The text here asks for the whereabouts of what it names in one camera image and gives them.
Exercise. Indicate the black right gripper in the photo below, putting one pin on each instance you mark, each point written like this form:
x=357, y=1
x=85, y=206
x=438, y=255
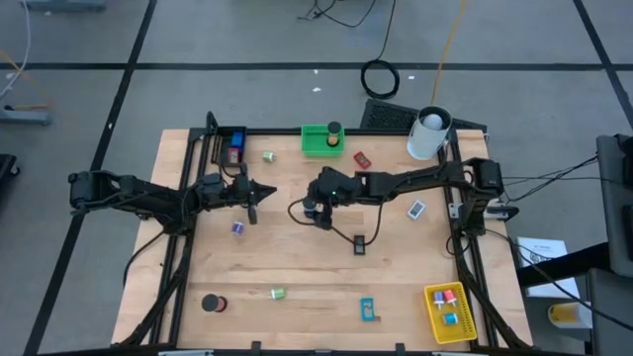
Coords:
x=336, y=187

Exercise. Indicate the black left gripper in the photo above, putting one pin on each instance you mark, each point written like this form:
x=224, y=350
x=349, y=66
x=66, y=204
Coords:
x=222, y=190

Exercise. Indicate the green USB wall charger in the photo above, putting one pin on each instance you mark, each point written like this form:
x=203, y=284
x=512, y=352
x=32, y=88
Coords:
x=279, y=293
x=268, y=157

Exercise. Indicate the red small digital clock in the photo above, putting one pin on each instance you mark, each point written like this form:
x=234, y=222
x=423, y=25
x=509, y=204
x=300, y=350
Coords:
x=233, y=156
x=362, y=160

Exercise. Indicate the purple USB wall charger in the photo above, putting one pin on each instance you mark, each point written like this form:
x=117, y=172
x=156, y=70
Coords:
x=438, y=298
x=238, y=228

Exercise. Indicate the black small digital clock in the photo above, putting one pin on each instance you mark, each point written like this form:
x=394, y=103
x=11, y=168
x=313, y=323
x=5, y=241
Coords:
x=359, y=247

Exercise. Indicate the blue rectangular block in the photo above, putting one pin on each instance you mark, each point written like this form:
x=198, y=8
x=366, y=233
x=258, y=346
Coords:
x=238, y=139

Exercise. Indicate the orange sand hourglass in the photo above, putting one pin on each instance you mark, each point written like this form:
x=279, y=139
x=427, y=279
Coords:
x=334, y=127

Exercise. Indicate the white small digital clock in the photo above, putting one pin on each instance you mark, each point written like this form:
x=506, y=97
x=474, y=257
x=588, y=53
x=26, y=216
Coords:
x=416, y=209

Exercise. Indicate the teal small digital clock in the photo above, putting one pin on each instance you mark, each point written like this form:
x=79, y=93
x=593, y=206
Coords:
x=368, y=309

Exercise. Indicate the red sand hourglass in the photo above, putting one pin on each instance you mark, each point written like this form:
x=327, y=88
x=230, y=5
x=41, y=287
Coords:
x=210, y=302

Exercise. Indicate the red USB wall charger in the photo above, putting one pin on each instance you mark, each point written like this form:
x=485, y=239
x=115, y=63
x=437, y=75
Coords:
x=449, y=296

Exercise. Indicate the blue USB wall charger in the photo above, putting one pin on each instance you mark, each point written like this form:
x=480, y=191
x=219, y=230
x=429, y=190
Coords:
x=449, y=319

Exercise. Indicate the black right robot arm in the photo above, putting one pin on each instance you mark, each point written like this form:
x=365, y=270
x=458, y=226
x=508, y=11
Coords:
x=420, y=177

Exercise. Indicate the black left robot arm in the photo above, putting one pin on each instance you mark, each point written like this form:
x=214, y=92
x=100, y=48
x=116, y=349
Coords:
x=148, y=195

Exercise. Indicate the black plastic basket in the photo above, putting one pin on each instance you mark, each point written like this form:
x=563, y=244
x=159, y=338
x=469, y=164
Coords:
x=219, y=138

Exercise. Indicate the green plastic basket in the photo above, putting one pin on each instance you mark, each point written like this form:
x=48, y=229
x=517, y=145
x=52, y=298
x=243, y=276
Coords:
x=314, y=146

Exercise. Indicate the black perforated floor mat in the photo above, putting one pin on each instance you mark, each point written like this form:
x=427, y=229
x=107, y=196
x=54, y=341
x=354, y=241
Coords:
x=386, y=116

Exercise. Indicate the white paper cup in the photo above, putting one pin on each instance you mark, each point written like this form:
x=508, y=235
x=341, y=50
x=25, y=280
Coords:
x=425, y=141

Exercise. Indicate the yellow plastic basket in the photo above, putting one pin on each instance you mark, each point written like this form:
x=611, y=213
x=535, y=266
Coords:
x=462, y=331

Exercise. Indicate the white paper booklet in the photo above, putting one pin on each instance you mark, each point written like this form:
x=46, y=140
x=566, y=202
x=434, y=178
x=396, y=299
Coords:
x=544, y=249

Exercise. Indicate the black beam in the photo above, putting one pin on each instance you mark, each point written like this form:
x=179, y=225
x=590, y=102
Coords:
x=564, y=266

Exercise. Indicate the grey metal floor base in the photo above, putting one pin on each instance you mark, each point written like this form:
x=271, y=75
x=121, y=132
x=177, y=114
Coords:
x=25, y=117

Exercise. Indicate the black floor object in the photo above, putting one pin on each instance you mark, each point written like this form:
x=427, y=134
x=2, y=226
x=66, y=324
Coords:
x=6, y=168

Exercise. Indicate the yellow and white roll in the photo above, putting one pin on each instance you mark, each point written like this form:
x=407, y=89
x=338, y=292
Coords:
x=566, y=314

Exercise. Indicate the grey metal floor bar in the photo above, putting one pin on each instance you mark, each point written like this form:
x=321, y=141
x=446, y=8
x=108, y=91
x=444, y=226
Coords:
x=64, y=4

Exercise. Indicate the grey metal cabinet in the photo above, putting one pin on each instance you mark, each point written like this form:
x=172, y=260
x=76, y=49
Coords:
x=610, y=207

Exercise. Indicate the black aluminium table frame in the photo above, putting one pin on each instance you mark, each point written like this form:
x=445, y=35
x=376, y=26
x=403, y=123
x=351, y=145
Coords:
x=277, y=131

